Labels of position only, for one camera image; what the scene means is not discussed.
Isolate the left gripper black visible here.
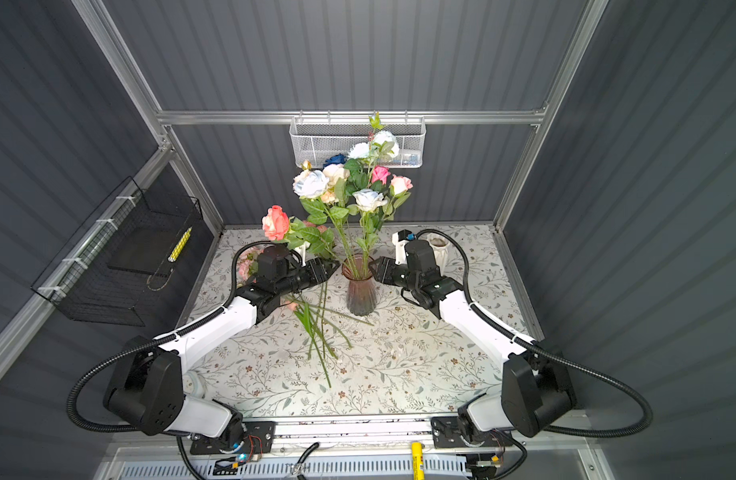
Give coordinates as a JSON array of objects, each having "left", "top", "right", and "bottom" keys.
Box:
[{"left": 275, "top": 257, "right": 339, "bottom": 299}]

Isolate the bundle of artificial flowers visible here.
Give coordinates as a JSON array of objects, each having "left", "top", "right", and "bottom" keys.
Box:
[{"left": 231, "top": 239, "right": 356, "bottom": 385}]

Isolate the white ribbed ceramic vase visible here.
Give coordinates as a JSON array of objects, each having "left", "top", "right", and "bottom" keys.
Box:
[{"left": 428, "top": 234, "right": 451, "bottom": 274}]

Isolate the coral red rose stem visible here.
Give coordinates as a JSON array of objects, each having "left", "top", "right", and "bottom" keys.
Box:
[{"left": 262, "top": 205, "right": 337, "bottom": 259}]

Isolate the light pink rose stem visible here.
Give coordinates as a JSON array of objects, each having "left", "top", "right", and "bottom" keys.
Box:
[{"left": 382, "top": 175, "right": 413, "bottom": 218}]

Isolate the pale blue white rose stem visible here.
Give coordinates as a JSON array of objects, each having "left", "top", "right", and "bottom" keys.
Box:
[{"left": 293, "top": 169, "right": 356, "bottom": 262}]

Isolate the magenta rose stem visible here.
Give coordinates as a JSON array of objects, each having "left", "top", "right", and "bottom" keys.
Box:
[{"left": 371, "top": 165, "right": 390, "bottom": 185}]

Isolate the cream pink rose stem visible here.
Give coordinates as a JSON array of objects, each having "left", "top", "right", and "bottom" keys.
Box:
[{"left": 320, "top": 164, "right": 351, "bottom": 204}]

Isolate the white green peony stem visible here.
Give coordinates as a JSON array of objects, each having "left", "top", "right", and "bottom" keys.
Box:
[{"left": 347, "top": 111, "right": 400, "bottom": 183}]

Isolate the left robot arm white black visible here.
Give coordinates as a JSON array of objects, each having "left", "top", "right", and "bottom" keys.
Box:
[{"left": 103, "top": 244, "right": 340, "bottom": 453}]

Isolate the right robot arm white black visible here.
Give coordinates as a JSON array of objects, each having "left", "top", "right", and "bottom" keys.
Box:
[{"left": 370, "top": 230, "right": 576, "bottom": 444}]

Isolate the pink glass vase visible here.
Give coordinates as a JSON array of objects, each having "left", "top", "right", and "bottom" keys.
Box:
[{"left": 342, "top": 256, "right": 378, "bottom": 317}]

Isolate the floral patterned table mat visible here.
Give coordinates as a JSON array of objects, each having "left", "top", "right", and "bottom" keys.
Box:
[{"left": 188, "top": 224, "right": 527, "bottom": 418}]

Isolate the yellow marker in black basket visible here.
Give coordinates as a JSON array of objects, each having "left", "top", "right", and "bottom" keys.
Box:
[{"left": 167, "top": 227, "right": 192, "bottom": 263}]

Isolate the small white clock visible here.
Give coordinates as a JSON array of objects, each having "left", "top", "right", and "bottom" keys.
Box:
[{"left": 183, "top": 371, "right": 207, "bottom": 399}]

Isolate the yellow tool at front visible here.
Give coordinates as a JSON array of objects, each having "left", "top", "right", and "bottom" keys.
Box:
[{"left": 411, "top": 442, "right": 425, "bottom": 480}]

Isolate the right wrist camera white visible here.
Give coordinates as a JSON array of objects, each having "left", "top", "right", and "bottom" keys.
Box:
[{"left": 392, "top": 229, "right": 415, "bottom": 265}]

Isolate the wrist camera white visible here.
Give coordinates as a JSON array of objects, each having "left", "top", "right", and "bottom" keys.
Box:
[
  {"left": 392, "top": 229, "right": 415, "bottom": 265},
  {"left": 294, "top": 241, "right": 311, "bottom": 266}
]

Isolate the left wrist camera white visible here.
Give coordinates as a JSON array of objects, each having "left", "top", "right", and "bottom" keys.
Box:
[{"left": 294, "top": 241, "right": 311, "bottom": 266}]

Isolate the white wire mesh basket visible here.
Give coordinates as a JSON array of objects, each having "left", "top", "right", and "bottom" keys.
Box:
[{"left": 289, "top": 118, "right": 427, "bottom": 169}]

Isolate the black wire basket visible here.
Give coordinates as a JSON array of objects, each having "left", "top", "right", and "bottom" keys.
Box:
[{"left": 32, "top": 180, "right": 203, "bottom": 327}]

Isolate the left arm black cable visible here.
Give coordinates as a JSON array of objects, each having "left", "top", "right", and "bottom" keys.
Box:
[{"left": 66, "top": 239, "right": 303, "bottom": 434}]

